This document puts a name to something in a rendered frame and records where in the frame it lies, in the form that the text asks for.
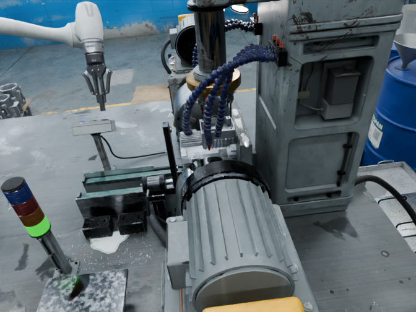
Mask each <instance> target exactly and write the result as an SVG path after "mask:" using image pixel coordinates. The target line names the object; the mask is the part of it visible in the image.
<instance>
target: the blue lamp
mask: <svg viewBox="0 0 416 312"><path fill-rule="evenodd" d="M2 192H3V191H2ZM3 193H4V195H5V197H6V198H7V200H8V201H9V203H10V204H12V205H18V204H22V203H24V202H26V201H27V200H29V199H30V198H31V196H32V191H31V190H30V188H29V186H28V184H27V182H26V181H25V183H24V185H23V186H22V187H21V188H20V189H18V190H16V191H13V192H9V193H5V192H3Z"/></svg>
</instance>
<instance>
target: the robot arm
mask: <svg viewBox="0 0 416 312"><path fill-rule="evenodd" d="M0 34H1V35H12V36H17V37H25V38H34V39H39V40H47V41H58V42H63V43H67V44H68V45H70V46H71V47H75V48H80V49H82V50H83V54H84V55H85V58H86V63H87V68H86V71H85V72H83V73H82V75H83V77H84V78H85V80H86V83H87V85H88V87H89V90H90V93H91V94H92V95H95V96H96V98H97V103H99V104H100V111H106V109H105V102H106V94H108V93H109V92H110V81H111V75H112V73H113V71H111V70H109V69H107V67H106V66H105V59H104V54H105V49H104V42H103V22H102V17H101V14H100V11H99V9H98V7H97V5H96V4H94V3H92V2H81V3H78V5H77V7H76V19H75V22H72V23H68V24H67V25H66V26H65V27H63V28H48V27H42V26H39V25H34V24H29V23H26V22H21V21H18V20H13V19H7V18H3V17H0ZM105 72H106V73H107V75H106V89H105V85H104V81H103V76H104V74H105ZM89 74H90V75H91V76H92V78H93V84H94V88H95V91H94V89H93V86H92V83H91V81H90V79H89V77H88V76H89ZM98 78H99V81H100V88H101V95H100V92H99V88H98Z"/></svg>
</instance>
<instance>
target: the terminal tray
mask: <svg viewBox="0 0 416 312"><path fill-rule="evenodd" d="M224 117H225V119H224V126H223V128H222V133H221V136H220V137H215V136H214V131H215V125H216V123H217V118H211V120H212V122H211V124H212V127H211V128H212V129H211V133H212V145H211V149H213V148H215V149H216V148H217V147H218V148H221V147H222V148H223V147H226V148H227V146H229V147H230V144H235V127H234V125H233V123H232V122H233V121H232V118H231V117H230V116H224ZM199 124H200V130H201V138H202V146H203V149H205V150H207V149H208V147H207V145H206V140H205V138H204V128H203V127H204V121H203V119H200V120H199ZM225 127H226V128H225Z"/></svg>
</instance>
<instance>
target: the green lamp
mask: <svg viewBox="0 0 416 312"><path fill-rule="evenodd" d="M25 228H26V230H27V231H28V233H29V234H30V235H31V236H40V235H42V234H44V233H46V232H47V231H48V229H49V228H50V223H49V221H48V219H47V218H46V216H45V218H44V219H43V220H42V221H41V222H40V223H39V224H38V225H36V226H33V227H25Z"/></svg>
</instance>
